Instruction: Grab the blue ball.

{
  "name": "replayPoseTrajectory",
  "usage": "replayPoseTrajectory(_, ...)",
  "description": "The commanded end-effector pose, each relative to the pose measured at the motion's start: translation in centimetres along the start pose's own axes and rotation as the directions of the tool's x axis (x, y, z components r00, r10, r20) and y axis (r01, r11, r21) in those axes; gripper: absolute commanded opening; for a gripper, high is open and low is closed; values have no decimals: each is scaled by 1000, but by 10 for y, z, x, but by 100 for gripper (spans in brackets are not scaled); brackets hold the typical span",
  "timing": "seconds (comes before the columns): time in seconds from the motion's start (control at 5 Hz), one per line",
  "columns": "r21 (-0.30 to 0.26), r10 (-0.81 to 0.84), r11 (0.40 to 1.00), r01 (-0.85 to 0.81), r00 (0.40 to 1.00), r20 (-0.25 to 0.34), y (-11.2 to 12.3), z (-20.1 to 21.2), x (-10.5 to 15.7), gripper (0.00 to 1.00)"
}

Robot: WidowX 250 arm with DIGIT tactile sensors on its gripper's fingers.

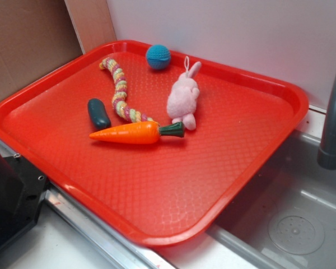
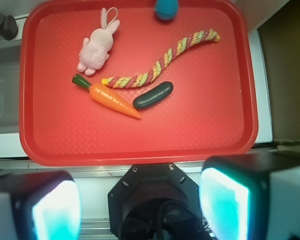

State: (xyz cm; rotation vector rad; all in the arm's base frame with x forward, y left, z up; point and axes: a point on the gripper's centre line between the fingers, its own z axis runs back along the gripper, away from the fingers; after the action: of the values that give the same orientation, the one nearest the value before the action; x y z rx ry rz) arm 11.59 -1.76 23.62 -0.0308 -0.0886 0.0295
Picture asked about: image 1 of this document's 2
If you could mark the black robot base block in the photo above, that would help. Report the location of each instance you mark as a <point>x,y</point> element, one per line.
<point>22,191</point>

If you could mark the blue crochet ball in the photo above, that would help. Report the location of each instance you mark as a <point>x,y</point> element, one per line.
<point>158,57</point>

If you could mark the orange plastic toy carrot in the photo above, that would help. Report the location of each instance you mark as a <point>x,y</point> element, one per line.
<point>139,133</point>

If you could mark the pink plush bunny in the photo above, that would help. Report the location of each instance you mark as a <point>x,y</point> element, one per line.
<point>182,101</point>

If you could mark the red plastic tray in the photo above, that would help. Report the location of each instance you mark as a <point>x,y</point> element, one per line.
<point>169,191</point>

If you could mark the dark green toy cucumber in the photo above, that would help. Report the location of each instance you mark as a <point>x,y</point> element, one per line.
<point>98,114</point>

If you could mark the grey plastic toy sink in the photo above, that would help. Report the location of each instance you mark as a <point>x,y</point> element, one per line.
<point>285,217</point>

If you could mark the brown cardboard panel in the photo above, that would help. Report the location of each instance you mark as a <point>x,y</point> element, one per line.
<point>36,37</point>

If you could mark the multicolour braided rope toy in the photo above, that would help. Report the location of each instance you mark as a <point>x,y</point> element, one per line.
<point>119,99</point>

